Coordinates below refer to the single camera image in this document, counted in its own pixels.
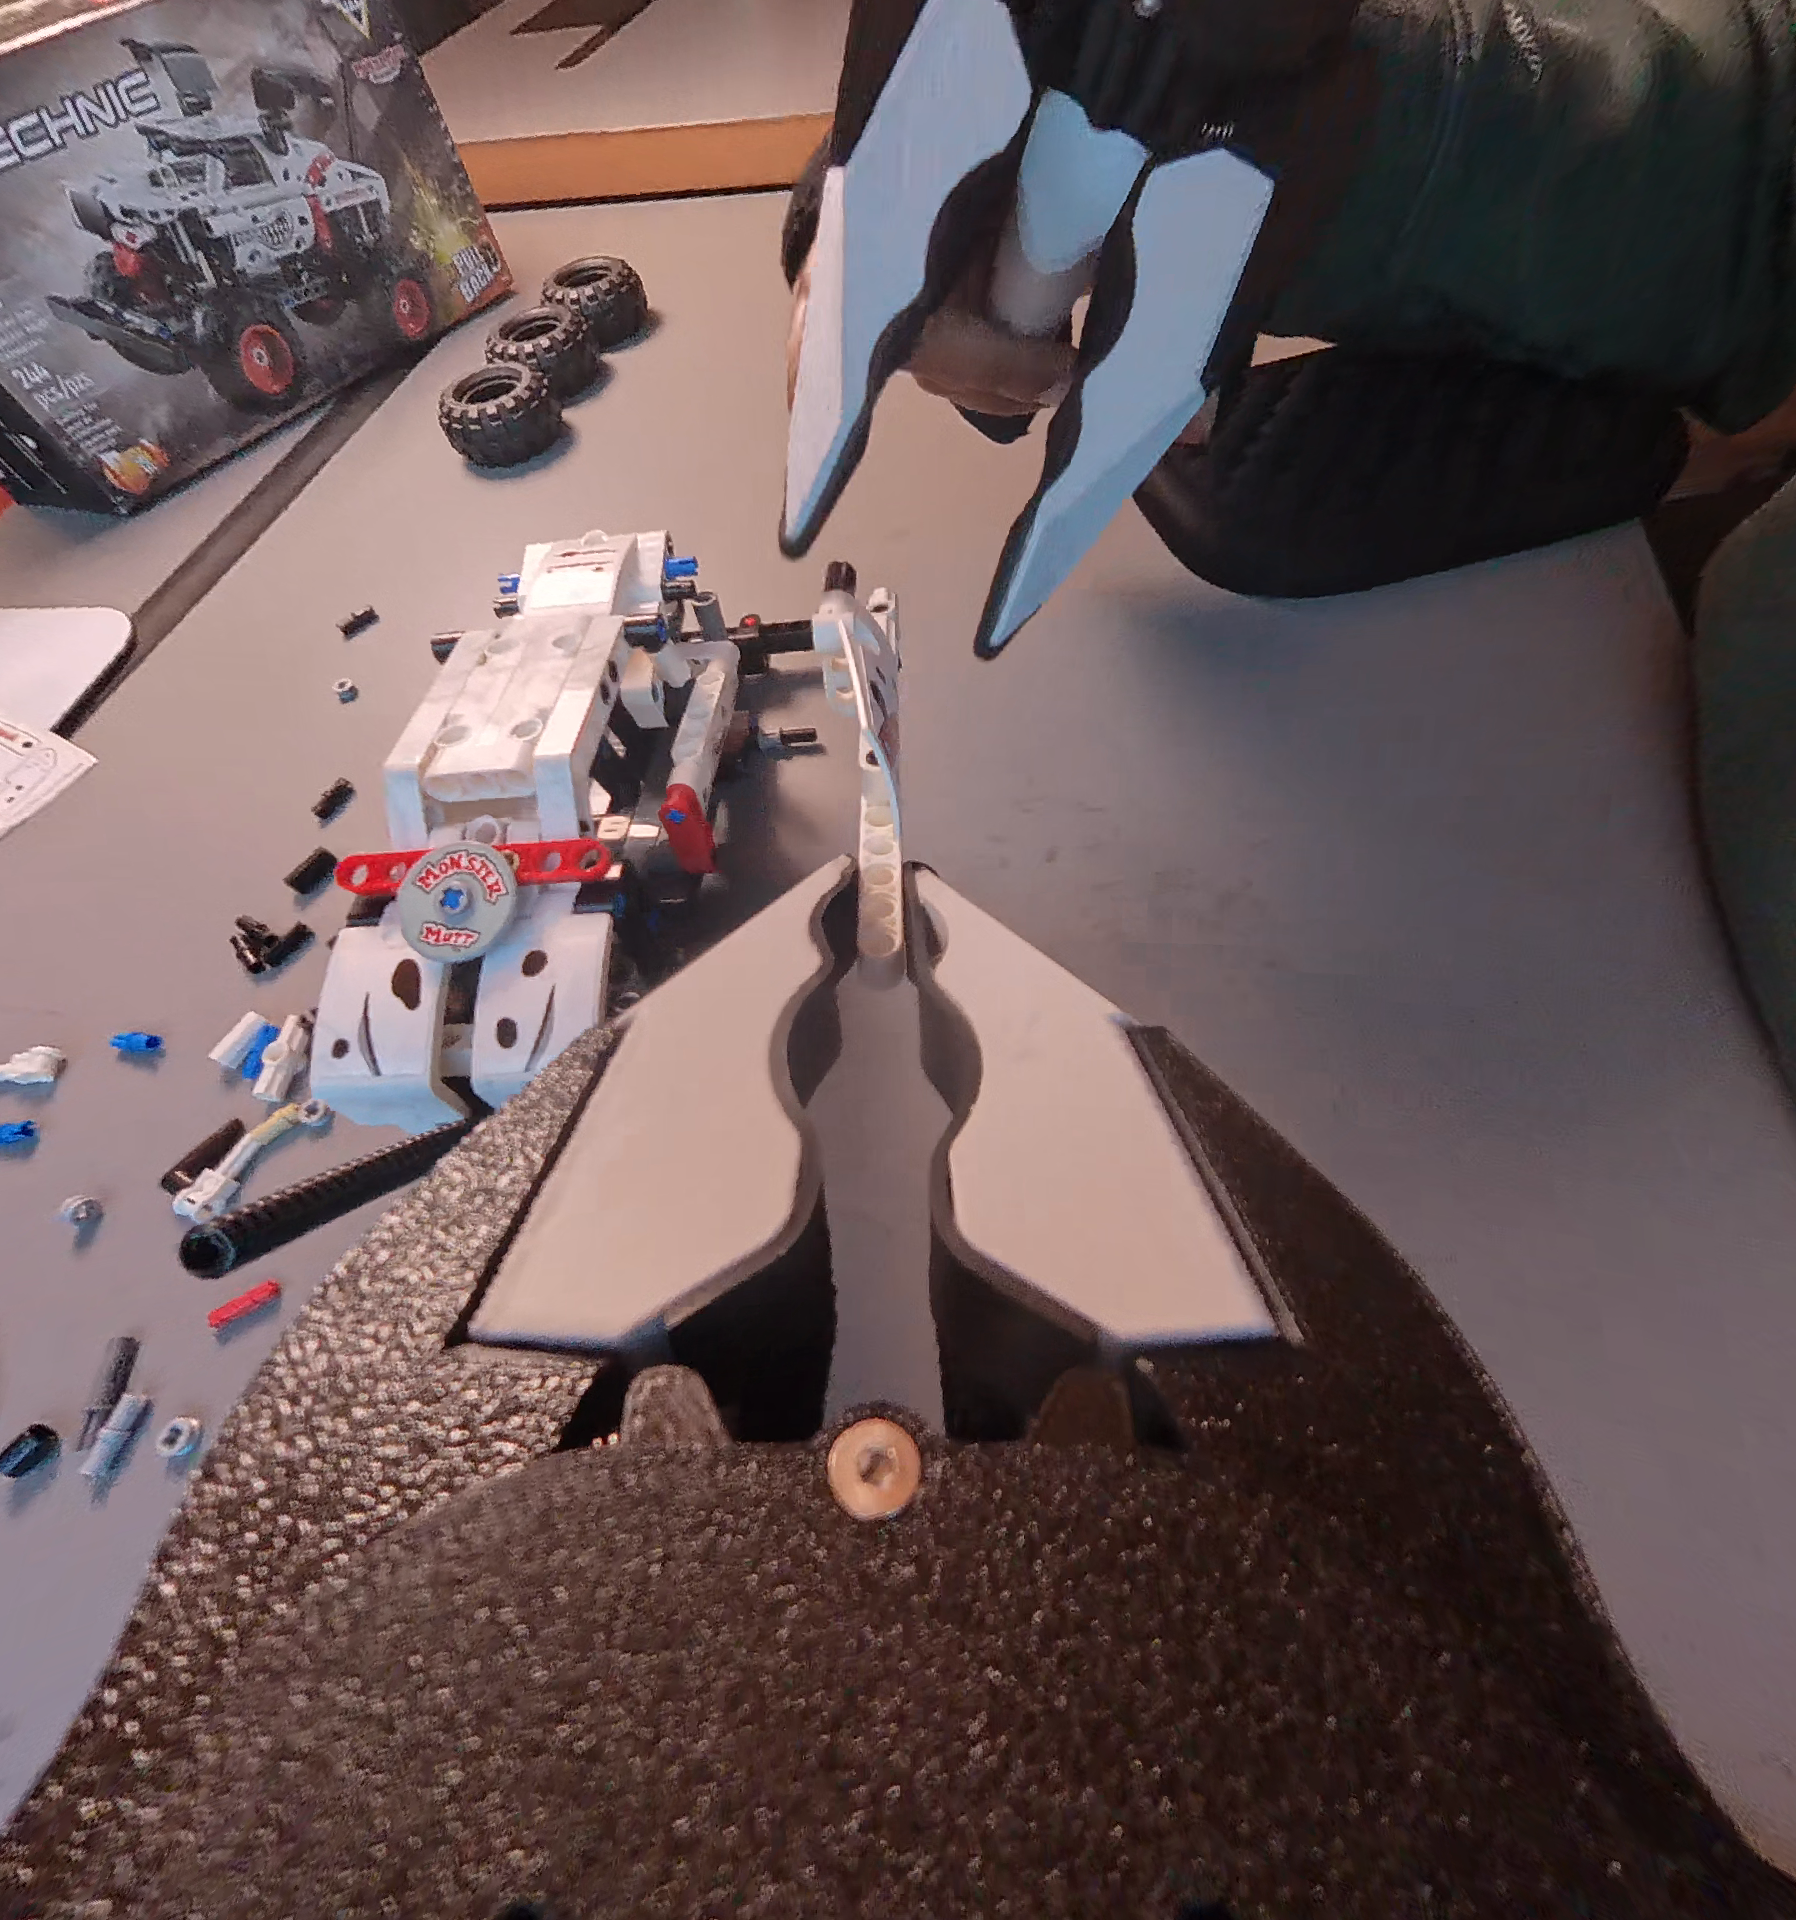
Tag white spotted toy brick assembly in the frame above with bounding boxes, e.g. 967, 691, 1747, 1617
813, 583, 909, 792

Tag person's right forearm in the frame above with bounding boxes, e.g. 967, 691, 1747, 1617
1260, 0, 1796, 441

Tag white beam with red label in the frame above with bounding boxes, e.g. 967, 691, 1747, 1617
855, 750, 926, 964

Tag scattered small building pieces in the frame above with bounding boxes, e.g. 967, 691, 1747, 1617
0, 601, 378, 1490

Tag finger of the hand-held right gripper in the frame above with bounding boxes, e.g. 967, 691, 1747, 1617
975, 91, 1278, 657
781, 0, 1038, 561

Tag black ribbed flexible rod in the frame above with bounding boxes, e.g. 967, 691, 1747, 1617
176, 1117, 482, 1279

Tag grey desk with wooden edge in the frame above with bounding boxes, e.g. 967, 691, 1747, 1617
328, 0, 847, 212

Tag person's right hand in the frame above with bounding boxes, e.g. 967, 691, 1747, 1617
902, 286, 1090, 422

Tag white toy truck chassis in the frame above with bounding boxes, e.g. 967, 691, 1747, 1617
299, 531, 844, 1138

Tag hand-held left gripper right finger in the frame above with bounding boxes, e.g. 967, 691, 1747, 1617
915, 865, 1285, 1413

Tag toy truck box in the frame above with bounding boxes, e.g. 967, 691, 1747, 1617
0, 0, 514, 515

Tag black toy tire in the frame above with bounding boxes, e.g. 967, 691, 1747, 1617
437, 362, 567, 470
539, 253, 655, 349
485, 300, 603, 401

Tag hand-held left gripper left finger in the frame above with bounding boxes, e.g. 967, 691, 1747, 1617
467, 865, 855, 1359

